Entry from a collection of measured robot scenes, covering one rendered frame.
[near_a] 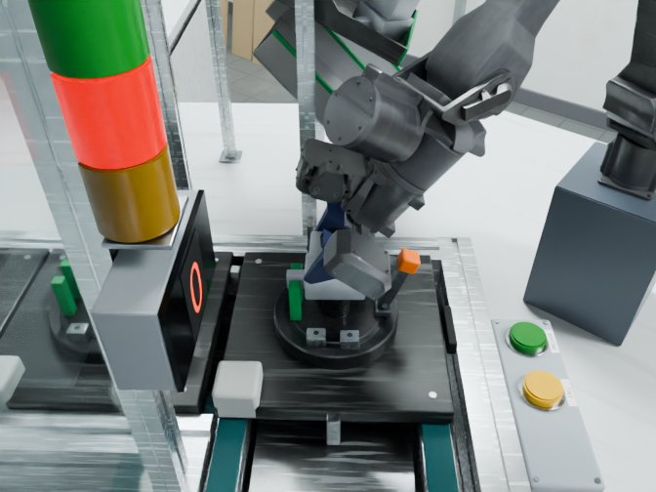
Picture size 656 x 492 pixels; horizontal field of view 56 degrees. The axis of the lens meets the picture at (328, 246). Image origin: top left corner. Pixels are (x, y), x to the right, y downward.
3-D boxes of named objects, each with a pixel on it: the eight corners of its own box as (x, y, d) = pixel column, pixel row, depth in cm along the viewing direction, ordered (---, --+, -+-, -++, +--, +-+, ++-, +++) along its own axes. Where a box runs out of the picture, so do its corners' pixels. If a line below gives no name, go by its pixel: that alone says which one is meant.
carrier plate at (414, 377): (429, 266, 80) (430, 253, 79) (452, 424, 62) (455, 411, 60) (246, 262, 81) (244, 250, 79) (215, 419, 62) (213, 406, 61)
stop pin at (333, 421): (340, 434, 64) (341, 412, 61) (340, 445, 63) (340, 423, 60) (326, 434, 64) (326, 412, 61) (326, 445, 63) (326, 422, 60)
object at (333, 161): (381, 147, 59) (325, 108, 56) (388, 189, 53) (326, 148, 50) (342, 189, 62) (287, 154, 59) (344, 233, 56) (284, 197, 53)
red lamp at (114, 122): (176, 123, 36) (161, 41, 33) (154, 171, 32) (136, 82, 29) (91, 122, 36) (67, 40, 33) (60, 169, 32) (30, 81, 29)
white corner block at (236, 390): (265, 384, 66) (262, 359, 63) (260, 420, 62) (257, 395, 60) (221, 383, 66) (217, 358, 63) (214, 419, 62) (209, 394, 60)
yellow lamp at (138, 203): (188, 194, 39) (176, 125, 36) (171, 244, 35) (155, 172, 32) (110, 192, 39) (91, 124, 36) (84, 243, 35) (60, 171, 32)
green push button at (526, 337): (538, 332, 71) (542, 320, 70) (547, 359, 68) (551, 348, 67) (504, 332, 71) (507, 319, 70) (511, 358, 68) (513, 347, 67)
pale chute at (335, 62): (410, 156, 94) (433, 140, 91) (401, 206, 84) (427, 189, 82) (278, 17, 84) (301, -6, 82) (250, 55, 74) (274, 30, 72)
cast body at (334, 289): (364, 272, 68) (366, 223, 64) (365, 301, 65) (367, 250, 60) (289, 272, 68) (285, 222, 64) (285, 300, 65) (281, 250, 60)
